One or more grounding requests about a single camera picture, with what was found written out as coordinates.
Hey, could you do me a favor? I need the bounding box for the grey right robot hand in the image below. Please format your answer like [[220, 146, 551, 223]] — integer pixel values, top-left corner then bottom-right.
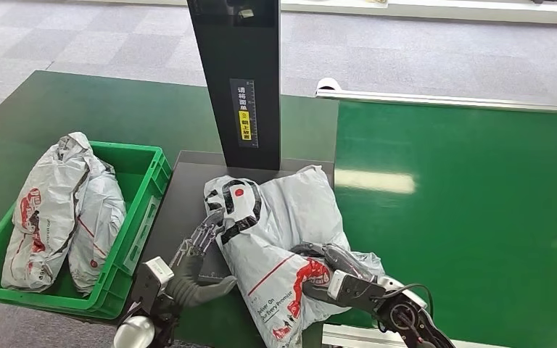
[[290, 241, 379, 302]]

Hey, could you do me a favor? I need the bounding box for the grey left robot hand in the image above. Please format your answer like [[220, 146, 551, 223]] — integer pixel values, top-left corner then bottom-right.
[[165, 209, 238, 310]]

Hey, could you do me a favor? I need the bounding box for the white courier bag with QR code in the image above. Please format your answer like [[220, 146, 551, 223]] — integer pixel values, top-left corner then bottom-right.
[[204, 165, 386, 348]]

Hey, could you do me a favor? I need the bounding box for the green plastic basket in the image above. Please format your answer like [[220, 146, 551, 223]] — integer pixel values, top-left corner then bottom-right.
[[0, 140, 173, 320]]

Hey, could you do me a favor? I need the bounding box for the dark grey scale platform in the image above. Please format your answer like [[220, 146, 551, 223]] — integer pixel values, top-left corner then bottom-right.
[[129, 150, 336, 289]]

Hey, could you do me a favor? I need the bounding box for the small white courier bag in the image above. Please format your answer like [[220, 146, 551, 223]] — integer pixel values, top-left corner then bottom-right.
[[68, 158, 127, 295]]

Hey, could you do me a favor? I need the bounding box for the green conveyor belt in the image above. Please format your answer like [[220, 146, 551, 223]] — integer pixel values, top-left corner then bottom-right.
[[323, 99, 557, 348]]

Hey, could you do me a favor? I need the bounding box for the large white courier bag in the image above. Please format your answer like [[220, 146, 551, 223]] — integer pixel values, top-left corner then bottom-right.
[[0, 132, 92, 293]]

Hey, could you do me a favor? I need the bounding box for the column label with yellow patch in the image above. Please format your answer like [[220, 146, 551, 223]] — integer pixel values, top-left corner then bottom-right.
[[229, 78, 259, 149]]

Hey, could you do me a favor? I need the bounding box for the black scale column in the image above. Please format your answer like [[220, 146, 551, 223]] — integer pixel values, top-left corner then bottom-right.
[[186, 0, 282, 171]]

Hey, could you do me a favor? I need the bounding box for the white window ledge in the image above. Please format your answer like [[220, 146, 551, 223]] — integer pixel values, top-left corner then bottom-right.
[[281, 0, 557, 26]]

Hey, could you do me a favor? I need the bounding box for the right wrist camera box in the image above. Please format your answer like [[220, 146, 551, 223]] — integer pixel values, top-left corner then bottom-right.
[[326, 270, 389, 314]]

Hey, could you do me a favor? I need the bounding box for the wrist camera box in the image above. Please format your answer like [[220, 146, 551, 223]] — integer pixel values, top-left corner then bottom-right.
[[326, 270, 389, 314], [131, 257, 175, 314]]

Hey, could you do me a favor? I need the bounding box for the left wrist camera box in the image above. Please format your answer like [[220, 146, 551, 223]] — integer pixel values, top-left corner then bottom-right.
[[131, 257, 175, 314]]

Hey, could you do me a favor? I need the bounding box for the short aluminium conveyor rail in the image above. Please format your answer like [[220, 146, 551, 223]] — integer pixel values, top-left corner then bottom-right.
[[321, 324, 510, 348]]

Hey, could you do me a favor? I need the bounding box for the long aluminium conveyor rail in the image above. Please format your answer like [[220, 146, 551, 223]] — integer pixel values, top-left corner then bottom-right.
[[315, 88, 557, 115]]

